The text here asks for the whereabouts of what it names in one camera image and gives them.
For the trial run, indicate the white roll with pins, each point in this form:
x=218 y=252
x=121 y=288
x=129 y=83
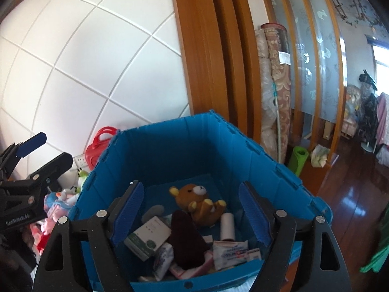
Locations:
x=227 y=227

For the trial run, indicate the blue plastic storage crate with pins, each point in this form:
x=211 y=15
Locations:
x=207 y=150

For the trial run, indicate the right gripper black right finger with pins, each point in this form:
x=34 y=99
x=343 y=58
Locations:
x=291 y=249

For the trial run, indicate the white wall socket panel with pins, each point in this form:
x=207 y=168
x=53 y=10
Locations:
x=81 y=163

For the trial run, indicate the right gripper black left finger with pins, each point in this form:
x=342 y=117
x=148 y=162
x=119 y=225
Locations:
x=73 y=245

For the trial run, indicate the white tissue packet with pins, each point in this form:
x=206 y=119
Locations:
x=227 y=254

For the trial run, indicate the brown bear plush toy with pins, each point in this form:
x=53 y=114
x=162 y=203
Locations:
x=193 y=199

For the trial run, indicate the green frog plush toy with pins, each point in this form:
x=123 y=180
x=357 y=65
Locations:
x=82 y=175

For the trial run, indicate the green rolled mat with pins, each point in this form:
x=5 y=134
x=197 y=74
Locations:
x=297 y=160

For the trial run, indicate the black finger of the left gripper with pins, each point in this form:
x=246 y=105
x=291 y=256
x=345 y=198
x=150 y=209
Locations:
x=45 y=173
x=11 y=156

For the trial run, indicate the rolled patterned carpet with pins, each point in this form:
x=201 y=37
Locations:
x=276 y=88

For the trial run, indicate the white green medicine box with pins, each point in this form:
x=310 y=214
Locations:
x=147 y=239

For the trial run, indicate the red plastic toy suitcase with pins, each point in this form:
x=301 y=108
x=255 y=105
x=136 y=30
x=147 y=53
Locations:
x=99 y=144

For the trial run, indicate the purple pig plush blue body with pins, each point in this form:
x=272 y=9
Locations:
x=56 y=205

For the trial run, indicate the maroon knitted cloth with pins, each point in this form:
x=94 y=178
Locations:
x=188 y=245

